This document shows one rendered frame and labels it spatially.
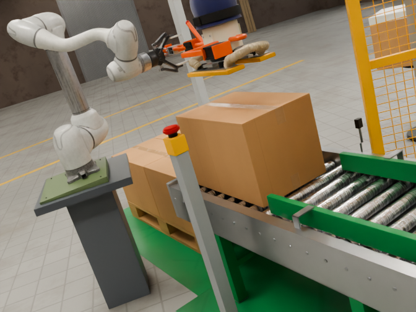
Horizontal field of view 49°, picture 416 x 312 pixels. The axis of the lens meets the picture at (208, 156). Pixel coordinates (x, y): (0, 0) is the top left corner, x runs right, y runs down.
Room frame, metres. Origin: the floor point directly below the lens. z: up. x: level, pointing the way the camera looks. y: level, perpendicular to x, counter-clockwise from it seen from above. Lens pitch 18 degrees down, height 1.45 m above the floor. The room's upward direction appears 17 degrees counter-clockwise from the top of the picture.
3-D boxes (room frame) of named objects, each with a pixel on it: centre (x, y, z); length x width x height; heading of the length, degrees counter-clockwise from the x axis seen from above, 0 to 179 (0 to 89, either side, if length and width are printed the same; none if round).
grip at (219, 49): (1.81, -0.15, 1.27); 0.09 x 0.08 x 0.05; 120
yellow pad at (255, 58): (2.25, -0.31, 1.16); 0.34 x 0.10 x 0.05; 30
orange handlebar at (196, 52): (2.31, -0.02, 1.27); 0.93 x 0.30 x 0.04; 30
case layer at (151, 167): (3.25, 0.01, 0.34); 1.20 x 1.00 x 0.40; 29
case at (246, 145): (2.21, -0.21, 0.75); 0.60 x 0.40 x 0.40; 28
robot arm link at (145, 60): (2.27, 0.17, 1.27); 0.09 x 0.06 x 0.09; 30
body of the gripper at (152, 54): (2.31, 0.11, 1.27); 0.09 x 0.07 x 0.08; 120
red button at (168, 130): (1.78, 0.11, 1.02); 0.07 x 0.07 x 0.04
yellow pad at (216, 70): (2.15, -0.14, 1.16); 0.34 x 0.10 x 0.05; 30
